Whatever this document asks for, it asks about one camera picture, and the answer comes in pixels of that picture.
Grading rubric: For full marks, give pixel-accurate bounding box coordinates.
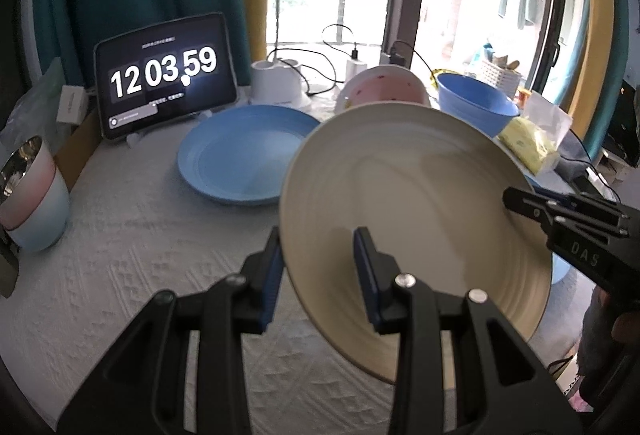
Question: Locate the light blue cup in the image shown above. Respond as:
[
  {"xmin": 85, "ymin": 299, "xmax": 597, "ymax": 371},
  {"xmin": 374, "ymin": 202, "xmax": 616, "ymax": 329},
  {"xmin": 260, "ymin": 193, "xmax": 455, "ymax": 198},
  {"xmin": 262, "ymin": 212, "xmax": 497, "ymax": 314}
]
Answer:
[{"xmin": 7, "ymin": 185, "xmax": 71, "ymax": 252}]

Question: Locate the cardboard box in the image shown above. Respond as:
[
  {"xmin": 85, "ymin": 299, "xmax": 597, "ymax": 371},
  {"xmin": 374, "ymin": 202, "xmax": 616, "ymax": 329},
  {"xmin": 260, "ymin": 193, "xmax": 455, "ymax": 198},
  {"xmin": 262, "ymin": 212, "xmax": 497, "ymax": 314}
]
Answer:
[{"xmin": 54, "ymin": 107, "xmax": 103, "ymax": 190}]

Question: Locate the balcony railing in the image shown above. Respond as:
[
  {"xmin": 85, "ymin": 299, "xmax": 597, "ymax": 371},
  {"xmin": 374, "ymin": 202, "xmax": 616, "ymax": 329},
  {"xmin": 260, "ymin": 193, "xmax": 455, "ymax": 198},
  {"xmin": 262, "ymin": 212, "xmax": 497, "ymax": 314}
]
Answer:
[{"xmin": 267, "ymin": 0, "xmax": 443, "ymax": 46}]

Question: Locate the black charging cable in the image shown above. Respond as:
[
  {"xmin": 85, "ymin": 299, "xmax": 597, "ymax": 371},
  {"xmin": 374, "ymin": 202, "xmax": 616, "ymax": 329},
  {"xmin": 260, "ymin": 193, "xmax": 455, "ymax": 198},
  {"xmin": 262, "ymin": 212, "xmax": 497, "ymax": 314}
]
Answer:
[
  {"xmin": 392, "ymin": 40, "xmax": 436, "ymax": 80},
  {"xmin": 267, "ymin": 24, "xmax": 358, "ymax": 96}
]

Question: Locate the blue bowl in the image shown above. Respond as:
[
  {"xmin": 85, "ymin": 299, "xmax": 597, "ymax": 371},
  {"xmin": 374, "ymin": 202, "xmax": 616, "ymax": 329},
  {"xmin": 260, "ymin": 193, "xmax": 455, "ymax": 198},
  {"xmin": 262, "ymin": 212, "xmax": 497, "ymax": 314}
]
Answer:
[{"xmin": 434, "ymin": 72, "xmax": 521, "ymax": 139}]

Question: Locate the yellow tissue pack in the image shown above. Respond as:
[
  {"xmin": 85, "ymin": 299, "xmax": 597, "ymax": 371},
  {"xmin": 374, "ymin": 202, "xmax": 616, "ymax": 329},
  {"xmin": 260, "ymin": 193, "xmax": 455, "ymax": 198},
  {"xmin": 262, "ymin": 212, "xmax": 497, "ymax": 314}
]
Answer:
[{"xmin": 497, "ymin": 117, "xmax": 561, "ymax": 176}]

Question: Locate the small white box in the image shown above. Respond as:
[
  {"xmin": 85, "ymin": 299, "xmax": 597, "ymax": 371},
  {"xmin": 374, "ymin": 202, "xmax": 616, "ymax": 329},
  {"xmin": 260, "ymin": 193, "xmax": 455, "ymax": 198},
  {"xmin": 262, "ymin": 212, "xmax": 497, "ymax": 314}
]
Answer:
[{"xmin": 56, "ymin": 85, "xmax": 87, "ymax": 123}]

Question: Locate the pink strawberry print bowl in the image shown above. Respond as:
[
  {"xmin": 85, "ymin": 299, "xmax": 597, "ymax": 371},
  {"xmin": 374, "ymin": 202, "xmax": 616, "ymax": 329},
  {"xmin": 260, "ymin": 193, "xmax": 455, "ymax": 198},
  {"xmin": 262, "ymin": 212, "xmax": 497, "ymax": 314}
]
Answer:
[{"xmin": 334, "ymin": 65, "xmax": 432, "ymax": 116}]

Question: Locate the white plastic basket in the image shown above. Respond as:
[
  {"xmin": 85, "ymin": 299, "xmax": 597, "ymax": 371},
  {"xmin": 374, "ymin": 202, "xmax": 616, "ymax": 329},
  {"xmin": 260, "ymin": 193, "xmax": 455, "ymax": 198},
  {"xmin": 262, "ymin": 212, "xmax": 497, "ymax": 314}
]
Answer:
[{"xmin": 475, "ymin": 57, "xmax": 523, "ymax": 98}]

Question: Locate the light blue plate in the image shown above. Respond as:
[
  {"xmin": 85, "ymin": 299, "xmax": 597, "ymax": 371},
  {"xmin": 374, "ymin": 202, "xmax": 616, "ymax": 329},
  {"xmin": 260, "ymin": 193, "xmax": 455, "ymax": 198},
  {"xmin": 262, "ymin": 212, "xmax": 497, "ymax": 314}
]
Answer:
[{"xmin": 176, "ymin": 104, "xmax": 322, "ymax": 206}]

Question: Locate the pink steel-lined cup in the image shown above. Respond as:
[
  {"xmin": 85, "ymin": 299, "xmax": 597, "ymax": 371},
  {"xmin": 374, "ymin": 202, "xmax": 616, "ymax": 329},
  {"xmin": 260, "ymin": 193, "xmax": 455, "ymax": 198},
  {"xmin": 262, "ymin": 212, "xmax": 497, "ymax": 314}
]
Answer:
[{"xmin": 0, "ymin": 135, "xmax": 69, "ymax": 229}]

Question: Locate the crumpled clear plastic bag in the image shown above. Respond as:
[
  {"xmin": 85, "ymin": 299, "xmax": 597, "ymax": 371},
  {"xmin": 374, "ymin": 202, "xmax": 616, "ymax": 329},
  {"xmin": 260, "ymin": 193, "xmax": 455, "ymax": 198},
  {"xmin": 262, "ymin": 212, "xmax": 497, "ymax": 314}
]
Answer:
[{"xmin": 0, "ymin": 60, "xmax": 66, "ymax": 146}]

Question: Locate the yellow curtain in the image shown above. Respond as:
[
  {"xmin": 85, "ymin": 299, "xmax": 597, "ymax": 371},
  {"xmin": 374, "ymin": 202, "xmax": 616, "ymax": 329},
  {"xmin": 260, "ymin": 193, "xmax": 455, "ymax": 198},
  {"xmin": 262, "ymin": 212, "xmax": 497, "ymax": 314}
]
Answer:
[
  {"xmin": 565, "ymin": 0, "xmax": 616, "ymax": 116},
  {"xmin": 237, "ymin": 0, "xmax": 273, "ymax": 66}
]

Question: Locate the white charger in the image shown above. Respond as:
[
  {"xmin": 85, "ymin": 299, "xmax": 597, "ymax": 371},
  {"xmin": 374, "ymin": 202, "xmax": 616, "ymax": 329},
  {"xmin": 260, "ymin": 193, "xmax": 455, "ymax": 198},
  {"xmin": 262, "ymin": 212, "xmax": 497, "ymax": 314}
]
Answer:
[{"xmin": 346, "ymin": 57, "xmax": 368, "ymax": 83}]

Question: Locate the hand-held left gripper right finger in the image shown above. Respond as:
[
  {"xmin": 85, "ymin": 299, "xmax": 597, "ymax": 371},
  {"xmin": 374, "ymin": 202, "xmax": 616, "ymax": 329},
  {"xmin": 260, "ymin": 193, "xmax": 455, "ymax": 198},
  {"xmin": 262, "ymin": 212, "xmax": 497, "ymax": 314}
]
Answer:
[{"xmin": 352, "ymin": 226, "xmax": 583, "ymax": 435}]

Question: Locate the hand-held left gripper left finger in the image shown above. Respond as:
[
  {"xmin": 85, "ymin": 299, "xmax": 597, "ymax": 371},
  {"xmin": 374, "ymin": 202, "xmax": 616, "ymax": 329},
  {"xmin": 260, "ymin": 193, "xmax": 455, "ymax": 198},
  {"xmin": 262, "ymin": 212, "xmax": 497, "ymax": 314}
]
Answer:
[{"xmin": 56, "ymin": 226, "xmax": 286, "ymax": 435}]

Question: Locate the dark grey cloth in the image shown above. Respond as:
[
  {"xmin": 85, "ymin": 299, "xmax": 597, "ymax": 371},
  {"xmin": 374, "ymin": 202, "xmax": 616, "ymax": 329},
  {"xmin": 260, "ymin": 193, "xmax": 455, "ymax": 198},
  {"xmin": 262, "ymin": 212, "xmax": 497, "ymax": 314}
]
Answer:
[{"xmin": 552, "ymin": 135, "xmax": 606, "ymax": 180}]

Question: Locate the tablet showing clock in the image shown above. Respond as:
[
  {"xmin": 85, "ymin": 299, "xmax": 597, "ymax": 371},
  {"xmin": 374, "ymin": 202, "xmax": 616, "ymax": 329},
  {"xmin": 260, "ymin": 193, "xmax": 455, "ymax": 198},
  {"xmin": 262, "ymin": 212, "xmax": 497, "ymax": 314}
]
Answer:
[{"xmin": 93, "ymin": 12, "xmax": 239, "ymax": 142}]

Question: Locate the cream ridged bowl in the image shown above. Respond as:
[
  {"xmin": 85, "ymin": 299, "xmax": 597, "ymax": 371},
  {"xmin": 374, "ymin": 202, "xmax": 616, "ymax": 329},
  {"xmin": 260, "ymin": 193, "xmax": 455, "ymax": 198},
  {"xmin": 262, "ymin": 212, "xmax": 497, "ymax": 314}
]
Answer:
[{"xmin": 278, "ymin": 101, "xmax": 555, "ymax": 385}]

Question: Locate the small black device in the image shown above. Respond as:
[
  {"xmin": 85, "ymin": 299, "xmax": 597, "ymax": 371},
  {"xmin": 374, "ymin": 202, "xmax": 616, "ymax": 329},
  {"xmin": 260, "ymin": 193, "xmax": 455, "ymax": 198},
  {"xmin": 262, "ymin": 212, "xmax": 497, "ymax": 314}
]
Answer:
[{"xmin": 570, "ymin": 175, "xmax": 618, "ymax": 203}]

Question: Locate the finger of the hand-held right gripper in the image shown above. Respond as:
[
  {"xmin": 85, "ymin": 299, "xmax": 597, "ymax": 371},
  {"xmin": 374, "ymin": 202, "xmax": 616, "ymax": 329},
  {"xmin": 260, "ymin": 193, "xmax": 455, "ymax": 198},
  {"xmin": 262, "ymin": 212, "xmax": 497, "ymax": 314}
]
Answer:
[{"xmin": 502, "ymin": 186, "xmax": 632, "ymax": 240}]

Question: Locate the white textured tablecloth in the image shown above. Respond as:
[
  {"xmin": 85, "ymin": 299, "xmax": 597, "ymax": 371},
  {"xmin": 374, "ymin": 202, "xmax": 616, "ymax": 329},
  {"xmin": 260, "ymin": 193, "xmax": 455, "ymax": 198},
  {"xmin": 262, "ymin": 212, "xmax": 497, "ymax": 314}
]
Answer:
[{"xmin": 0, "ymin": 85, "xmax": 601, "ymax": 435}]

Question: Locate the person's right hand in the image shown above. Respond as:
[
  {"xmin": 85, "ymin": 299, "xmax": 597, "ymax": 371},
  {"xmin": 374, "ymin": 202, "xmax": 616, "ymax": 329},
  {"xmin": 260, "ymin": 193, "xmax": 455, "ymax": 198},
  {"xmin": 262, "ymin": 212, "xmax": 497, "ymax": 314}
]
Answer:
[{"xmin": 613, "ymin": 312, "xmax": 640, "ymax": 342}]

